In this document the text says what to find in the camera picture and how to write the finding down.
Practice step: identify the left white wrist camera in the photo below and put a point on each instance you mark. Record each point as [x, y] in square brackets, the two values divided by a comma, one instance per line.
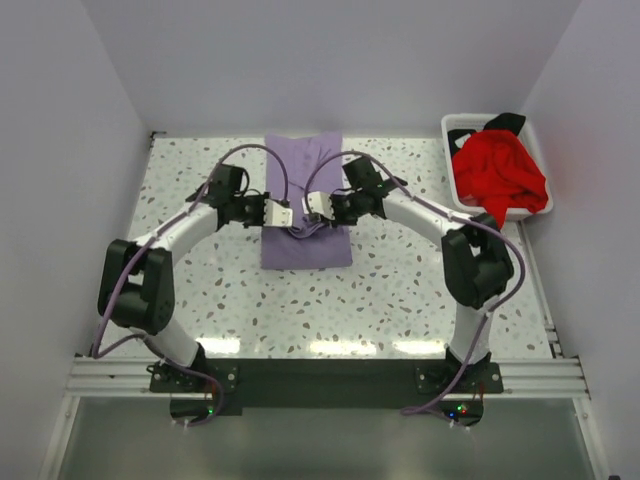
[276, 215]

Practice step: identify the aluminium frame rail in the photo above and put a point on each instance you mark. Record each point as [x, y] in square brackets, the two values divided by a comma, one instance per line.
[526, 378]

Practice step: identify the purple t shirt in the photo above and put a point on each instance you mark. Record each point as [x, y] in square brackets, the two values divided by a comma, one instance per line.
[306, 245]

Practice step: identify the black t shirt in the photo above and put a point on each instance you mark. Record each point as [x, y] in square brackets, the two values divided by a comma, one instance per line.
[505, 121]

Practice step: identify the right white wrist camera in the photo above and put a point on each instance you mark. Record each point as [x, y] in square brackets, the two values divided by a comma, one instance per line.
[318, 205]

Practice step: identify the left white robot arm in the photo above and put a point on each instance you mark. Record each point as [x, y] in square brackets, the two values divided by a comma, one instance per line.
[136, 299]

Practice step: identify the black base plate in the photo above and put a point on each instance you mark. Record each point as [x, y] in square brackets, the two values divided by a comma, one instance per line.
[318, 384]

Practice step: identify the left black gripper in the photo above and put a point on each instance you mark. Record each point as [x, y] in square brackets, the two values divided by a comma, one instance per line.
[260, 200]

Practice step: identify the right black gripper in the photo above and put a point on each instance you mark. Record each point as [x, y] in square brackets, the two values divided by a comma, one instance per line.
[338, 220]

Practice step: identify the white plastic basket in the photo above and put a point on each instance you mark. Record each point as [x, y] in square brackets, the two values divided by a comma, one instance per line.
[527, 138]

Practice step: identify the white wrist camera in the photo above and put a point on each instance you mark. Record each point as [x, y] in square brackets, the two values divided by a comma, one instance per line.
[276, 215]
[318, 205]

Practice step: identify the red t shirt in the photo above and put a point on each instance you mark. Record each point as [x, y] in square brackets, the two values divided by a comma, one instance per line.
[495, 171]

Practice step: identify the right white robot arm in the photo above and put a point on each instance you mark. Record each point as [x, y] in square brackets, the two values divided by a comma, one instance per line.
[476, 264]

